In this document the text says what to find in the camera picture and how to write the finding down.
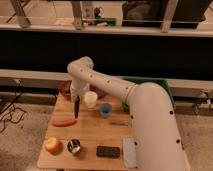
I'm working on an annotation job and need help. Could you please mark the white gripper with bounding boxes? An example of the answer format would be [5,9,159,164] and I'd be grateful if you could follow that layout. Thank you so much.
[70,79,89,119]

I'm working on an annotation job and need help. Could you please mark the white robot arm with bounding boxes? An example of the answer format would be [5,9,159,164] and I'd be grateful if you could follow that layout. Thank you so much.
[67,56,188,171]

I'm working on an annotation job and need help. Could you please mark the red bowl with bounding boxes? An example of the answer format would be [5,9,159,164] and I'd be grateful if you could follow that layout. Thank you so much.
[58,80,71,100]

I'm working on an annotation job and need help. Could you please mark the white plastic cup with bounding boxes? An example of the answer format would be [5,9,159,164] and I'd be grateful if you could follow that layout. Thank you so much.
[84,91,98,110]

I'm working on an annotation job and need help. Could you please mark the orange carrot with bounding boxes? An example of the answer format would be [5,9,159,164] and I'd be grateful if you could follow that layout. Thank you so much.
[51,118,77,127]

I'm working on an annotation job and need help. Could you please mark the dark red plate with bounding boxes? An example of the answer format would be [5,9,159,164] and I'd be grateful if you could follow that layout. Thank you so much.
[89,85,107,99]

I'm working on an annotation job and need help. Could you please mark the blue plastic cup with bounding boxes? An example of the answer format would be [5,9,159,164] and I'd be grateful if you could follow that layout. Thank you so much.
[100,103,112,118]

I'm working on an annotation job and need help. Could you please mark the small metal cup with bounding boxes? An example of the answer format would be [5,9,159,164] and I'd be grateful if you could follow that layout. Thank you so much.
[67,139,81,155]

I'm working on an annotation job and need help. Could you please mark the red yellow apple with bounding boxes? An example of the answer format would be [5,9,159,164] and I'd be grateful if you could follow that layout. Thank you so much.
[45,137,62,154]

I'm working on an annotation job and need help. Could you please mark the black sponge block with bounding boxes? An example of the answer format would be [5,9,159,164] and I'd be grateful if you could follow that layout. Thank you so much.
[96,146,120,158]

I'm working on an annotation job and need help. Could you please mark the grey blue cloth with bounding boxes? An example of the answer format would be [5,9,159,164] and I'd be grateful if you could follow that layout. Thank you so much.
[123,138,137,169]

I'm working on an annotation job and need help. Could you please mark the green plastic bin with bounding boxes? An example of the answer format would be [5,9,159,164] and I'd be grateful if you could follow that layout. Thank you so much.
[122,76,174,116]

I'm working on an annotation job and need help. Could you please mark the black floor cables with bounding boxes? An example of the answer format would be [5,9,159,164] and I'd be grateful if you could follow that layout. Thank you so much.
[0,79,28,134]

